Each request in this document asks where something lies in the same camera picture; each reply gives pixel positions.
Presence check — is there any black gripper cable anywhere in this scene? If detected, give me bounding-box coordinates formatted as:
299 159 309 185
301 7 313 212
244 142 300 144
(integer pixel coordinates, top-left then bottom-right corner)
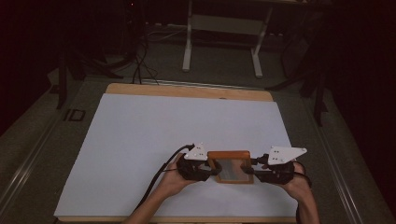
134 143 196 213
291 160 313 224

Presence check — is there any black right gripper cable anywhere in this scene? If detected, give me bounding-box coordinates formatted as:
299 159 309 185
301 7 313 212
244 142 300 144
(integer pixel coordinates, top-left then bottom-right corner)
291 160 313 224

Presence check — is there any person's left hand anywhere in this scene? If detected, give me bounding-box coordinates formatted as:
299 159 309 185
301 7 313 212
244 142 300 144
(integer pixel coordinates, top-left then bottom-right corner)
158 153 195 199

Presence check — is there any metal floor rail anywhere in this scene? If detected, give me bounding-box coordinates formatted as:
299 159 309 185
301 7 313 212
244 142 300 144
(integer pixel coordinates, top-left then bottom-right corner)
0 92 94 213
303 99 366 224

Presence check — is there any black hanging cable bundle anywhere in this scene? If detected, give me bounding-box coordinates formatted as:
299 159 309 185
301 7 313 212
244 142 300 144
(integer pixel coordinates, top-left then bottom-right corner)
124 27 161 86

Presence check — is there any wooden table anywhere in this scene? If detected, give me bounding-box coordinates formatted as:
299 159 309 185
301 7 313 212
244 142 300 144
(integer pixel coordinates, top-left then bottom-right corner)
57 82 298 224

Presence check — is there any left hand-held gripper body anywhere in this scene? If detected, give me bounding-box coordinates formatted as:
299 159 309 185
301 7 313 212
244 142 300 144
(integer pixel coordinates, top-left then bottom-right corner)
176 142 211 182

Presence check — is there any white metal desk frame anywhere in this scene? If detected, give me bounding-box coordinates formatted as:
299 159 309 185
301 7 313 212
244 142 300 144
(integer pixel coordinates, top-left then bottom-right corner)
181 0 276 79

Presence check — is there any white floor cable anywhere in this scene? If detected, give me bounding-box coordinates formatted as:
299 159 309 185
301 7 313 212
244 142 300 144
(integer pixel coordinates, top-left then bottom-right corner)
145 23 189 44

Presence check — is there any black metal stand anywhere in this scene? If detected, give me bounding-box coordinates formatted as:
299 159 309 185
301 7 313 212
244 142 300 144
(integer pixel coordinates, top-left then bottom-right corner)
46 46 125 111
264 12 332 127

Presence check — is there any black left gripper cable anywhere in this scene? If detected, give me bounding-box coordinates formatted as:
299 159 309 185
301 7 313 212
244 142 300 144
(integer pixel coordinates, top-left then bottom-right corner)
134 143 196 213

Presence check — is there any wooden photo frame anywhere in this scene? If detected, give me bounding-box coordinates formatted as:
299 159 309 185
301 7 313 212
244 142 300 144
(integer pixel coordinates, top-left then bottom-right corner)
206 150 255 185

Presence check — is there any person's right hand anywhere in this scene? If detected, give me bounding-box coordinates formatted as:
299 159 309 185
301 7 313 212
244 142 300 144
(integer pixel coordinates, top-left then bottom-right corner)
279 162 313 201

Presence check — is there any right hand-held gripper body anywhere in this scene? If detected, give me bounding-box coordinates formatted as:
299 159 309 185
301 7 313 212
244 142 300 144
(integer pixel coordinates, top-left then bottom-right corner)
253 146 308 186

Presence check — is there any white table sheet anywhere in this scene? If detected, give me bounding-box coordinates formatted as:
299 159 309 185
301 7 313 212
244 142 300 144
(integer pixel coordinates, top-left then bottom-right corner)
53 92 299 218

